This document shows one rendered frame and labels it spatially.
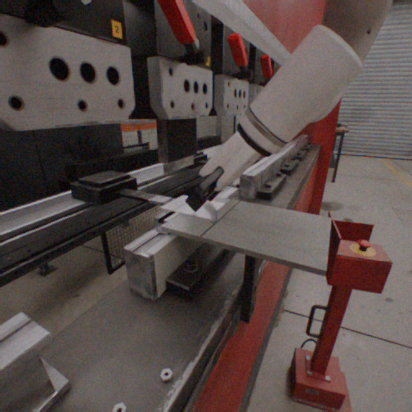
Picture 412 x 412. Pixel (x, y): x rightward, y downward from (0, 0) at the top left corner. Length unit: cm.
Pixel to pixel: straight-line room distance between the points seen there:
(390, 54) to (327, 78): 763
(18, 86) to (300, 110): 30
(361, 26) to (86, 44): 35
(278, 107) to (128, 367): 40
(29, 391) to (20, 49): 32
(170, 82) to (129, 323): 37
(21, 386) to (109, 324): 14
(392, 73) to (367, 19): 750
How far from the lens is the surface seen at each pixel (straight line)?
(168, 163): 44
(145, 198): 54
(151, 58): 36
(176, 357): 38
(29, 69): 24
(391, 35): 804
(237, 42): 50
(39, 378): 36
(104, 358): 40
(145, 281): 44
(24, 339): 33
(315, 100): 36
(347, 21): 45
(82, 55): 27
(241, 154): 37
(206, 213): 45
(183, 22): 35
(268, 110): 36
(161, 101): 35
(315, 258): 36
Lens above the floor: 119
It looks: 22 degrees down
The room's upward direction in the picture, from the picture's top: straight up
